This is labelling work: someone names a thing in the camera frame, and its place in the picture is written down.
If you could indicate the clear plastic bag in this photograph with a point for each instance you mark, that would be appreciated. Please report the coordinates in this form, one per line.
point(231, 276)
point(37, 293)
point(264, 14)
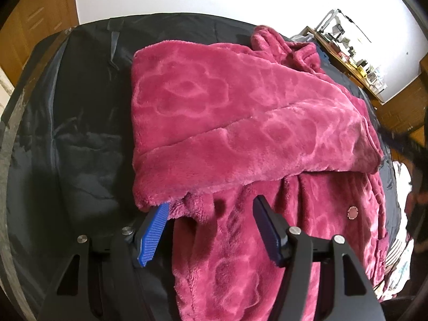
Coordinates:
point(302, 38)

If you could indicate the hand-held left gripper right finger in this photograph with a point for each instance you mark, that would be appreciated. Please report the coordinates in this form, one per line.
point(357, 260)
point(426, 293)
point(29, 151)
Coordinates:
point(269, 230)

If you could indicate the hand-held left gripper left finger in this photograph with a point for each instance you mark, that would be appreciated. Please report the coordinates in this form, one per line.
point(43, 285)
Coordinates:
point(152, 234)

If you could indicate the metal frame stand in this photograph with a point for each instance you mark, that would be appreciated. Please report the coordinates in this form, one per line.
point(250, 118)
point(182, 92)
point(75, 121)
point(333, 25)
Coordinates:
point(337, 26)

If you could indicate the striped cloth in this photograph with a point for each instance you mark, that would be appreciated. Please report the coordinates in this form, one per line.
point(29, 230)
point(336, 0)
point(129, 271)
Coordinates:
point(396, 260)

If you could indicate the wooden desk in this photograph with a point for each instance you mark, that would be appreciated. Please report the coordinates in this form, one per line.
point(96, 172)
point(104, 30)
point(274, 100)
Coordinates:
point(354, 70)

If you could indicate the dark grey bed cover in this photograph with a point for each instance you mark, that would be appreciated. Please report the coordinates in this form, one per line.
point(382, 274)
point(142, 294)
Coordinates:
point(83, 133)

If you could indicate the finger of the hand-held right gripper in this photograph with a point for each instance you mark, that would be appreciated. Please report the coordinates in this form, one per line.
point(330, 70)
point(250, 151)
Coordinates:
point(398, 140)

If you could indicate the blue box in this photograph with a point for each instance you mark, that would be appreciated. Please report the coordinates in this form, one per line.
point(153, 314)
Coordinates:
point(322, 55)

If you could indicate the pink fleece robe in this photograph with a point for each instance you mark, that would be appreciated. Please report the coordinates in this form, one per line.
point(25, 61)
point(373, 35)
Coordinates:
point(234, 123)

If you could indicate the wooden door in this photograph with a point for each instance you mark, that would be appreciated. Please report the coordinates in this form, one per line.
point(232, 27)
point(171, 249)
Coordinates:
point(36, 23)

